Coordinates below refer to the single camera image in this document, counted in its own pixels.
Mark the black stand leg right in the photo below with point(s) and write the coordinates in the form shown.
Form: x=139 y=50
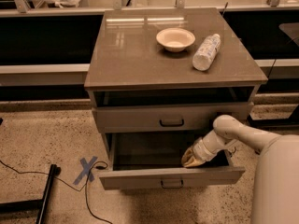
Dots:
x=252 y=122

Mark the grey drawer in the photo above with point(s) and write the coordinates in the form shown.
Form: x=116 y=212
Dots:
x=154 y=118
x=153 y=161

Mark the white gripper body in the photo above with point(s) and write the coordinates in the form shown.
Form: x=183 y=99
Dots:
x=200 y=152

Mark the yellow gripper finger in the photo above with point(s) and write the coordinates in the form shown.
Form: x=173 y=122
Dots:
x=188 y=157
x=193 y=163

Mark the white paper bowl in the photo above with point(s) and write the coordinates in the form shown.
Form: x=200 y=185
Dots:
x=175 y=39

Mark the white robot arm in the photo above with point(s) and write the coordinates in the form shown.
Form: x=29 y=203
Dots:
x=276 y=181

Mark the clear plastic water bottle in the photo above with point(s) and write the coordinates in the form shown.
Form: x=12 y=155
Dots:
x=205 y=55

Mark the black stand leg left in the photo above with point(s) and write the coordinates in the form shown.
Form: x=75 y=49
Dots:
x=41 y=205

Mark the blue tape cross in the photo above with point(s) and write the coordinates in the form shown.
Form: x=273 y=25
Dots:
x=86 y=170

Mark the grey top drawer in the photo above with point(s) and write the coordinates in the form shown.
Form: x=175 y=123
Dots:
x=154 y=118

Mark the black stand leg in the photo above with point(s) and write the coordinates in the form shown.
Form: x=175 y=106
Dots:
x=41 y=205
x=252 y=122

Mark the grey drawer cabinet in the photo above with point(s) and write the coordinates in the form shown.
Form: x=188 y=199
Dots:
x=130 y=68

